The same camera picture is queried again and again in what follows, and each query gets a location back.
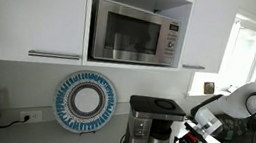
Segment silver bar cabinet handle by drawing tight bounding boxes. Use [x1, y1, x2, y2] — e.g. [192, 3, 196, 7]
[27, 48, 81, 64]
[181, 62, 206, 72]

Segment stainless steel microwave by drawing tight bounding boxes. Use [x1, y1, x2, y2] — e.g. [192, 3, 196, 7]
[87, 0, 184, 71]

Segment black and steel coffee machine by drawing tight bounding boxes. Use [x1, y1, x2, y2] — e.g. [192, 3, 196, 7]
[123, 93, 188, 143]

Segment small dark picture frame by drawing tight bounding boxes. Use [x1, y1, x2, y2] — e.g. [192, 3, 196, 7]
[202, 80, 216, 96]

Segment blue and white decorative plate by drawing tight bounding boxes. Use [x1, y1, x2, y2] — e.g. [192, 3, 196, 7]
[48, 66, 121, 138]

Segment dark floral bench cushion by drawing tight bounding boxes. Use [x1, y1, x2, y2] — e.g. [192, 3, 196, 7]
[218, 113, 256, 143]

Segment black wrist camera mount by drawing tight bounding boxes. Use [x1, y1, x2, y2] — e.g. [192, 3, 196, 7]
[181, 121, 213, 143]

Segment black kettle power cord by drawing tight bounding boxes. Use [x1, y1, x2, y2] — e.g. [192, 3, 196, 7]
[0, 110, 32, 134]

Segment white framed window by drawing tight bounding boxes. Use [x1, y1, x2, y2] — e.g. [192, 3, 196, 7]
[215, 11, 256, 98]

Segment black coffee machine power cord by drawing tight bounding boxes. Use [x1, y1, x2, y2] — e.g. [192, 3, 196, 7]
[119, 132, 128, 143]

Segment white wall outlet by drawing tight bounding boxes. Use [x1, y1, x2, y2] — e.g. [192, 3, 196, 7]
[18, 107, 44, 126]

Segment white upper cabinet door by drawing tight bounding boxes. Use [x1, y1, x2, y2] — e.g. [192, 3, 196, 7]
[0, 0, 92, 75]
[180, 0, 241, 77]

